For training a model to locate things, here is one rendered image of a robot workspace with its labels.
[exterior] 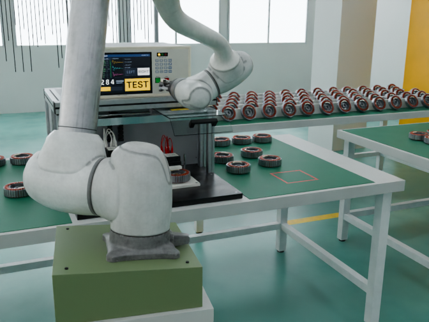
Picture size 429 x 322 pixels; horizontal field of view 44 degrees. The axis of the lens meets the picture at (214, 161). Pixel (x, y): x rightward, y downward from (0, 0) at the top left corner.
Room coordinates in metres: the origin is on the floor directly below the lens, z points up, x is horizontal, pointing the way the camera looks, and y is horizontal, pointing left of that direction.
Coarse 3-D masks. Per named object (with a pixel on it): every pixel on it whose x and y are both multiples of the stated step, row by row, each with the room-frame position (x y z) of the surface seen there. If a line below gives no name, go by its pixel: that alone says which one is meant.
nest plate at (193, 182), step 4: (192, 180) 2.08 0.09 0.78; (196, 180) 2.08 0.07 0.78; (172, 184) 2.03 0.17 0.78; (176, 184) 2.03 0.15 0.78; (180, 184) 2.03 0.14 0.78; (184, 184) 2.03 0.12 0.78; (188, 184) 2.03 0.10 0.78; (192, 184) 2.03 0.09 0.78; (196, 184) 2.04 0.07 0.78; (172, 188) 2.00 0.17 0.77
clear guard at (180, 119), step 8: (160, 112) 2.09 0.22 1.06; (168, 112) 2.09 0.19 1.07; (176, 112) 2.09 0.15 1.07; (184, 112) 2.09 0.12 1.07; (192, 112) 2.09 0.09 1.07; (200, 112) 2.09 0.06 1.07; (208, 112) 2.10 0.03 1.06; (216, 112) 2.10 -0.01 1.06; (176, 120) 1.97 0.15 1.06; (184, 120) 1.98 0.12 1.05; (224, 120) 2.04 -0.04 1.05; (176, 128) 1.95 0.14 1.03; (184, 128) 1.96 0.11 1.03; (192, 128) 1.97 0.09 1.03; (200, 128) 1.98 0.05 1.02; (208, 128) 1.99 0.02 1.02; (216, 128) 2.00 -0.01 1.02; (224, 128) 2.01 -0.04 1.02
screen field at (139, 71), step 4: (124, 68) 2.14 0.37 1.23; (128, 68) 2.15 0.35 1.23; (132, 68) 2.15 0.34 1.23; (136, 68) 2.16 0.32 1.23; (140, 68) 2.17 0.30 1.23; (144, 68) 2.17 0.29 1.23; (148, 68) 2.18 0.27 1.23; (128, 72) 2.15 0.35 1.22; (132, 72) 2.15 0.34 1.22; (136, 72) 2.16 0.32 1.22; (140, 72) 2.17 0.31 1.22; (144, 72) 2.17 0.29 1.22; (148, 72) 2.18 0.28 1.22
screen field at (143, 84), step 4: (128, 80) 2.15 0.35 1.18; (132, 80) 2.15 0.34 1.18; (136, 80) 2.16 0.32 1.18; (140, 80) 2.16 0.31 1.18; (144, 80) 2.17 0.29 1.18; (148, 80) 2.18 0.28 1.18; (128, 84) 2.14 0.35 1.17; (132, 84) 2.15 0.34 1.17; (136, 84) 2.16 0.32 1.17; (140, 84) 2.16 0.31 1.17; (144, 84) 2.17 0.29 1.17; (148, 84) 2.18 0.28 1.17; (128, 88) 2.14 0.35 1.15; (132, 88) 2.15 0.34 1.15; (136, 88) 2.16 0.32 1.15; (140, 88) 2.16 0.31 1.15; (144, 88) 2.17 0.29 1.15; (148, 88) 2.18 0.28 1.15
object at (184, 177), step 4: (172, 172) 2.11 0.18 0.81; (176, 172) 2.10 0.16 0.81; (180, 172) 2.12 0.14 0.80; (184, 172) 2.08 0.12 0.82; (188, 172) 2.08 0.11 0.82; (172, 176) 2.03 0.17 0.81; (176, 176) 2.03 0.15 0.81; (180, 176) 2.04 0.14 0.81; (184, 176) 2.04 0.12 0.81; (188, 176) 2.06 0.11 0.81; (172, 180) 2.03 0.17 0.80; (176, 180) 2.03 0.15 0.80; (180, 180) 2.04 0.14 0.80; (184, 180) 2.04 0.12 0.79; (188, 180) 2.06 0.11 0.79
